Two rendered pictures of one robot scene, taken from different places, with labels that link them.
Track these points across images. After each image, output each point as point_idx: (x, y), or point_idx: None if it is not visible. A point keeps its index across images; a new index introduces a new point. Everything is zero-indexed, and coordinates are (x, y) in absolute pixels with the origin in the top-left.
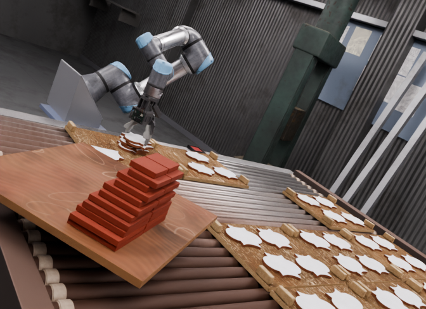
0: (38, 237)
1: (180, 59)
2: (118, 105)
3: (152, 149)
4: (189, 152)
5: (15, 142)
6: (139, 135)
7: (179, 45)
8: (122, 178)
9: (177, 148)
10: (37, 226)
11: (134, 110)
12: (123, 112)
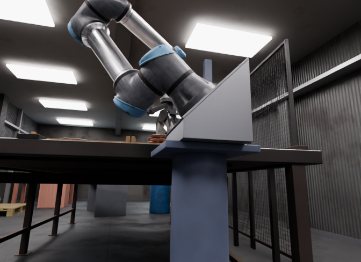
0: None
1: (108, 34)
2: (149, 109)
3: (149, 141)
4: (81, 139)
5: None
6: (156, 134)
7: (120, 22)
8: None
9: (86, 139)
10: None
11: (176, 115)
12: (140, 117)
